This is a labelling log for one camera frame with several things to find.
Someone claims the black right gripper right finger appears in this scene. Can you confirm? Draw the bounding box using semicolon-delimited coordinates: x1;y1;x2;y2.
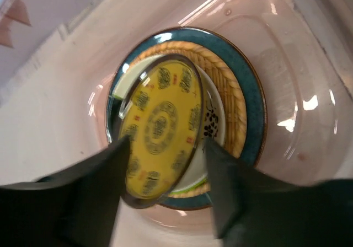
205;138;352;246

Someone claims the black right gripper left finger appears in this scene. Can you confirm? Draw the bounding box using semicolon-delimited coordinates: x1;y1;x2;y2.
1;137;130;246

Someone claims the woven bamboo plate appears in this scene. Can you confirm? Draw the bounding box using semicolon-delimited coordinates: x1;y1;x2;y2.
128;40;248;200

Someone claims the cream ceramic plate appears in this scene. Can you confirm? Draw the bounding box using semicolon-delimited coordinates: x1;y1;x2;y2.
113;54;226;198

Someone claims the blue floral ceramic plate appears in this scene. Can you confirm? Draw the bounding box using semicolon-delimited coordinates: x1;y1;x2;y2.
106;26;268;211

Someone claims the yellow patterned plate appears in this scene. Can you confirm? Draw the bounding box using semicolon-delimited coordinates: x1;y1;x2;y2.
116;53;205;209

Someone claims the pink translucent plastic bin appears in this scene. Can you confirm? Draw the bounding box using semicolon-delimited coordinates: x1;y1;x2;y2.
0;0;353;247

